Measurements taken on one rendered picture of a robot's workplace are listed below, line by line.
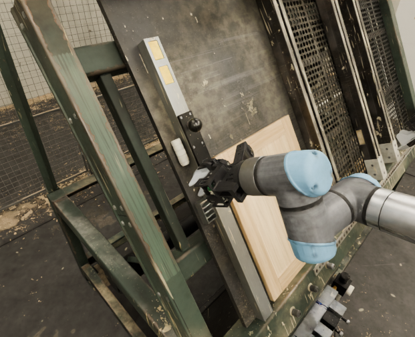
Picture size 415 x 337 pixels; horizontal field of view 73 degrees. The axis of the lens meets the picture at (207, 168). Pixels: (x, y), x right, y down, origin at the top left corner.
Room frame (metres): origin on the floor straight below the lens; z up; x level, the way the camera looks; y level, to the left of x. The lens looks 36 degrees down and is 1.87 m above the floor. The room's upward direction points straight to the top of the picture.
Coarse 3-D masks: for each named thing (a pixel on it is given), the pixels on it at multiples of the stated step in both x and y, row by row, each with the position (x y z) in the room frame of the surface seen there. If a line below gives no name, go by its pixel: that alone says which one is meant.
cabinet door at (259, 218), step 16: (272, 128) 0.96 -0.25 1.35; (288, 128) 1.01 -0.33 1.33; (256, 144) 0.87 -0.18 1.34; (272, 144) 0.92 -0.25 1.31; (288, 144) 0.97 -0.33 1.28; (240, 208) 0.68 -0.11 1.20; (256, 208) 0.72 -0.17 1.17; (272, 208) 0.75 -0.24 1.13; (240, 224) 0.65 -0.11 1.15; (256, 224) 0.68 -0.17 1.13; (272, 224) 0.71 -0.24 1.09; (256, 240) 0.64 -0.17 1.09; (272, 240) 0.67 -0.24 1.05; (256, 256) 0.60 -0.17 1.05; (272, 256) 0.63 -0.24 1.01; (288, 256) 0.67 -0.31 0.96; (272, 272) 0.59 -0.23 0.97; (288, 272) 0.62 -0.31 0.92; (272, 288) 0.56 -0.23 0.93
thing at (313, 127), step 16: (256, 0) 1.28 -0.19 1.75; (272, 0) 1.23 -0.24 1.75; (272, 16) 1.22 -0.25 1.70; (272, 32) 1.21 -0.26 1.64; (288, 32) 1.21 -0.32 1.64; (272, 48) 1.21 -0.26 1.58; (288, 48) 1.16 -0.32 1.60; (288, 64) 1.15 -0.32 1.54; (288, 80) 1.14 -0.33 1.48; (304, 80) 1.13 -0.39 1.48; (304, 96) 1.08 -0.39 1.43; (304, 112) 1.07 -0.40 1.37; (304, 128) 1.06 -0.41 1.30; (320, 128) 1.05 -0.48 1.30; (320, 144) 1.00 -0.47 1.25; (336, 176) 0.97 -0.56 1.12
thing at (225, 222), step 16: (144, 48) 0.81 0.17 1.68; (160, 48) 0.83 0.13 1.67; (160, 64) 0.80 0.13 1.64; (160, 80) 0.77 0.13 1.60; (160, 96) 0.78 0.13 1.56; (176, 96) 0.77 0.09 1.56; (176, 112) 0.74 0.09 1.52; (176, 128) 0.73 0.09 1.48; (192, 160) 0.69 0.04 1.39; (224, 208) 0.63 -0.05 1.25; (224, 224) 0.60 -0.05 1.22; (224, 240) 0.59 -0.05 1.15; (240, 240) 0.59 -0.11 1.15; (240, 256) 0.56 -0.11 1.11; (240, 272) 0.54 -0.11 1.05; (256, 272) 0.55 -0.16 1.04; (256, 288) 0.51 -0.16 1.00; (256, 304) 0.48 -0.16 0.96
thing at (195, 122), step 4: (192, 120) 0.63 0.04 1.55; (196, 120) 0.63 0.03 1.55; (200, 120) 0.64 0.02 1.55; (188, 124) 0.63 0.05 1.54; (192, 124) 0.62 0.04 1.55; (196, 124) 0.62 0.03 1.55; (200, 124) 0.63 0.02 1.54; (188, 128) 0.63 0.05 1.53; (192, 128) 0.62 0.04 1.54; (196, 128) 0.62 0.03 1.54; (200, 128) 0.62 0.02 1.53
